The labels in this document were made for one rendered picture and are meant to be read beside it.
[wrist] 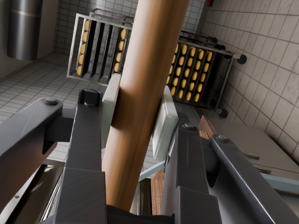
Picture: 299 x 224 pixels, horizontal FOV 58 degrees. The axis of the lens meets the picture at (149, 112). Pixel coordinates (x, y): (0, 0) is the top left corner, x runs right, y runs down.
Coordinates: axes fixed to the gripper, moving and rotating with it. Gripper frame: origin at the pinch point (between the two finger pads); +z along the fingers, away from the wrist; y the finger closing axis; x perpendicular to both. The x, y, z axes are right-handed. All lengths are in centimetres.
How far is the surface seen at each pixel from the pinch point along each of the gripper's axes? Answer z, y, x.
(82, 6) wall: 497, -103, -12
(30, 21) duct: 289, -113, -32
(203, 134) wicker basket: 145, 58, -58
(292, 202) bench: 79, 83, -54
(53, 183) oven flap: 129, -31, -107
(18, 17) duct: 286, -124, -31
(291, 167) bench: 113, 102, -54
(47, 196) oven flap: 116, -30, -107
